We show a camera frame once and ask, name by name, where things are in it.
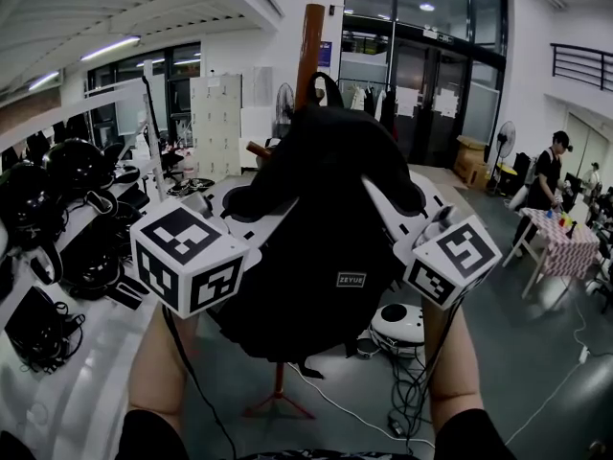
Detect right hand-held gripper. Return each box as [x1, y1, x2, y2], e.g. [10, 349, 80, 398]
[361, 170, 504, 312]

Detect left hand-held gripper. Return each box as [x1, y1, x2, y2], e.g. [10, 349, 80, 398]
[128, 175, 300, 319]

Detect black backpack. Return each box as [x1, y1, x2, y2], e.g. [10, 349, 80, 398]
[210, 71, 427, 380]

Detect brown wooden coat stand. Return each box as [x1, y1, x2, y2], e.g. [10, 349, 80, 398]
[243, 3, 328, 421]

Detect person's right forearm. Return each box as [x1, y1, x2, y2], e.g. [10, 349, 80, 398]
[420, 297, 486, 428]

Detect person's left forearm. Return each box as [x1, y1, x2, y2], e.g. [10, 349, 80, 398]
[127, 299, 203, 431]

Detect beige door mat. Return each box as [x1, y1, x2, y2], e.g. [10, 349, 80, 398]
[405, 162, 468, 191]

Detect open brown cardboard box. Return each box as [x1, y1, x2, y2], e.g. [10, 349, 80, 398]
[456, 133, 488, 163]

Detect white locker cabinet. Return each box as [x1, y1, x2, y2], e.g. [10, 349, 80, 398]
[189, 74, 243, 182]

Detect white round floor device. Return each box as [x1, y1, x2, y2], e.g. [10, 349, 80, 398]
[367, 302, 428, 359]

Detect white paper notice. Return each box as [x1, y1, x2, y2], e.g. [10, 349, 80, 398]
[437, 88, 462, 118]
[394, 85, 421, 118]

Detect black standing fan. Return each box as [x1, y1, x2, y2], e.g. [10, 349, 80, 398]
[487, 120, 518, 196]
[274, 81, 296, 139]

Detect dark glass entrance door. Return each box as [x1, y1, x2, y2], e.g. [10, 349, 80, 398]
[338, 0, 510, 170]

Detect table with pink checkered cloth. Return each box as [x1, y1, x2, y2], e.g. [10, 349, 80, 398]
[502, 206, 603, 302]

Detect pile of black helmets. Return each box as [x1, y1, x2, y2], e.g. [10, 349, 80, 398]
[0, 136, 150, 307]

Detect black office chair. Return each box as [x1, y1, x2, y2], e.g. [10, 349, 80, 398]
[585, 221, 613, 314]

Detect white tube light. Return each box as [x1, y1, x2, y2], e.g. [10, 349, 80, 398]
[27, 71, 62, 91]
[78, 34, 144, 62]

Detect black balcony railing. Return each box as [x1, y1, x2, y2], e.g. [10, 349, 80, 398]
[550, 42, 613, 93]

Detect person's black printed t-shirt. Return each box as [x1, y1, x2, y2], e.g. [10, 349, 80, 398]
[114, 406, 519, 460]

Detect white metal shelf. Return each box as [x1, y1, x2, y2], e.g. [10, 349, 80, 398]
[0, 58, 227, 460]

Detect coiled cable pile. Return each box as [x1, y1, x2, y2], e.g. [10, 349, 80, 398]
[167, 176, 216, 196]

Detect clothes rail with garments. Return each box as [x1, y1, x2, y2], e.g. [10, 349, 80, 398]
[334, 78, 399, 139]

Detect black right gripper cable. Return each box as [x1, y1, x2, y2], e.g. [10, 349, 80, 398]
[420, 294, 469, 404]

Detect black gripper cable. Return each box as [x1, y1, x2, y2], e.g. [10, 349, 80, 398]
[420, 294, 469, 404]
[161, 303, 239, 460]

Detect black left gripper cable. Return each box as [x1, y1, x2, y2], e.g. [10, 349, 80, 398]
[161, 303, 239, 460]

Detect tangle of black floor cables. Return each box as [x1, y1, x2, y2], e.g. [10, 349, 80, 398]
[384, 342, 435, 446]

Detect white floor cable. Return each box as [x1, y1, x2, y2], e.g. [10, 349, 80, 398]
[285, 361, 436, 449]

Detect white extension cable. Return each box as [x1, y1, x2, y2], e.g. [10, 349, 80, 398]
[504, 298, 591, 446]

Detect black device with cables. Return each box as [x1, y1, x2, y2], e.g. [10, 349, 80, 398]
[3, 285, 88, 377]

